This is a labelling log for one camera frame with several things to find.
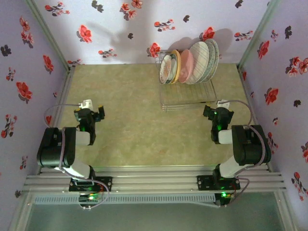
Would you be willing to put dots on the pink plate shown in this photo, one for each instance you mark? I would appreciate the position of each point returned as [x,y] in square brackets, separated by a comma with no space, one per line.
[186,65]

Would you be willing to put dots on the yellow rim green band plate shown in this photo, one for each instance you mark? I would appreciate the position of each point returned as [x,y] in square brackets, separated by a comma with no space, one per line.
[178,63]

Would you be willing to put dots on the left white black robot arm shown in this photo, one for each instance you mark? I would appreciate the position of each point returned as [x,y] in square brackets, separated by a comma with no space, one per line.
[55,149]

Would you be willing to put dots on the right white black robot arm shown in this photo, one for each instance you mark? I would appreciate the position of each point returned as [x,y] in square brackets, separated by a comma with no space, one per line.
[250,146]

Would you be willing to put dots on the white plate orange print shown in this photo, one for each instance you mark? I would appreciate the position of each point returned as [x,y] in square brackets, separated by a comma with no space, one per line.
[166,68]

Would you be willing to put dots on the right controller board green light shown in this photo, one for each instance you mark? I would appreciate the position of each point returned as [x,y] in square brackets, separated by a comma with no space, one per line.
[223,195]

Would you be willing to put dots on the controller board green light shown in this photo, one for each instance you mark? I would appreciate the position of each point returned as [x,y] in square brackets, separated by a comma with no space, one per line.
[90,197]
[223,195]

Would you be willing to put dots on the left controller board green light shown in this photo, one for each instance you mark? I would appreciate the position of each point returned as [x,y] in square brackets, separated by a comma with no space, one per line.
[90,197]

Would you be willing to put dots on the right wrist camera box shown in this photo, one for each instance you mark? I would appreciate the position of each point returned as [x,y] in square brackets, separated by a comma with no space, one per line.
[222,104]

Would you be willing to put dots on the aluminium left side rail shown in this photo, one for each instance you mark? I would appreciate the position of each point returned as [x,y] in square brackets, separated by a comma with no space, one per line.
[67,81]

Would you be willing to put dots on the aluminium rail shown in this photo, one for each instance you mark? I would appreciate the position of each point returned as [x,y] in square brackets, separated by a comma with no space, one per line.
[67,81]
[244,81]

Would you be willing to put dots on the aluminium right side rail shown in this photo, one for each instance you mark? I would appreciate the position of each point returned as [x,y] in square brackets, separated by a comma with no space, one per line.
[244,81]

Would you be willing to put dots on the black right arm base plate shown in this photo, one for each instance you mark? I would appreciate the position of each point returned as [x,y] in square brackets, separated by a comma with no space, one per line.
[203,183]

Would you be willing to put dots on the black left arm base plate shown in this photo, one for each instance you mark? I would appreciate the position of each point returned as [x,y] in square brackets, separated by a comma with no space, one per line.
[107,184]

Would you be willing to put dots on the aluminium front rail frame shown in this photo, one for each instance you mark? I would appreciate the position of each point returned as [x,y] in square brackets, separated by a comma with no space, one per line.
[156,179]

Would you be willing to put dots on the aluminium right corner post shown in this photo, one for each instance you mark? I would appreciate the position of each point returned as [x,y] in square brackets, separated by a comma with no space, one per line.
[256,36]

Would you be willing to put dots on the aluminium corner post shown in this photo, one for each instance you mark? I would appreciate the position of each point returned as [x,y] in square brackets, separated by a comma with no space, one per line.
[50,36]
[256,36]

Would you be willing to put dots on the aluminium left corner post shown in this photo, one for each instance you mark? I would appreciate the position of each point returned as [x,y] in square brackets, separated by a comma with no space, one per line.
[50,36]

